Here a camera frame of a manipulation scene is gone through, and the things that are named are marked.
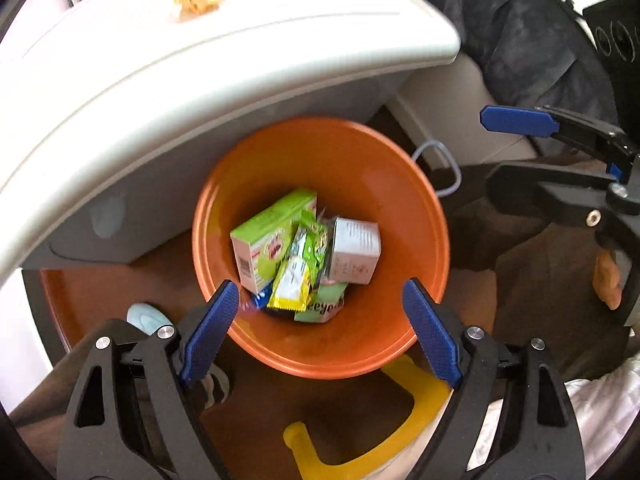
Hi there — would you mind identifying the yellow white snack wrapper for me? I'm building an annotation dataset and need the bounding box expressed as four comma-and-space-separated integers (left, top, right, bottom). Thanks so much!
268, 256, 311, 312

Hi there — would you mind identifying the green cardboard box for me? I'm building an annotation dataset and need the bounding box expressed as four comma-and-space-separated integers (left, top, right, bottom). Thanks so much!
230, 188, 317, 295

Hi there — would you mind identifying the white cardboard box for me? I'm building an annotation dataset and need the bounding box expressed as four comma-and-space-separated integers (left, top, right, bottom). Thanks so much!
329, 217, 382, 285

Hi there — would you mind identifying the green seaweed snack bag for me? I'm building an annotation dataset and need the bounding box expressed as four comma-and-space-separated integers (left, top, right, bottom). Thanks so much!
290, 209, 329, 287

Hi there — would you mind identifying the green pink snack bag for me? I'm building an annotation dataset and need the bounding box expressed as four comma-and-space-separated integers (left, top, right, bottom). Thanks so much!
294, 282, 348, 324

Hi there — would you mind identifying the orange plastic trash bucket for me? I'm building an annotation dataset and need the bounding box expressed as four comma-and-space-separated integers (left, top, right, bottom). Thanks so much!
192, 117, 450, 379

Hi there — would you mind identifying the person's right hand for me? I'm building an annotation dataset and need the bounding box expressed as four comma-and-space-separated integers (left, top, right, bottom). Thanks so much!
592, 249, 623, 310

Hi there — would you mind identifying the yellow plastic stool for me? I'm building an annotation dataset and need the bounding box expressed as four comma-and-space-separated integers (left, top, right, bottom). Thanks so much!
283, 356, 450, 479

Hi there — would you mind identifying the white striped slipper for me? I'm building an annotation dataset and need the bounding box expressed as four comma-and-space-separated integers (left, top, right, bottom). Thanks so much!
126, 302, 171, 335

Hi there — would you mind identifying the bed with black skirt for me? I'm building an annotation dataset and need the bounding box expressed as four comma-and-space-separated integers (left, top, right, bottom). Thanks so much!
359, 0, 640, 162

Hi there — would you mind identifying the grey plastic storage box lid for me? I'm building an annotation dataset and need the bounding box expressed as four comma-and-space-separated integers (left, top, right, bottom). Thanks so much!
1, 0, 460, 276

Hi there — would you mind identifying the grey cable loop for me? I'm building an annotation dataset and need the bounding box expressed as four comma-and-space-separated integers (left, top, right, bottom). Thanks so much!
410, 138, 463, 200

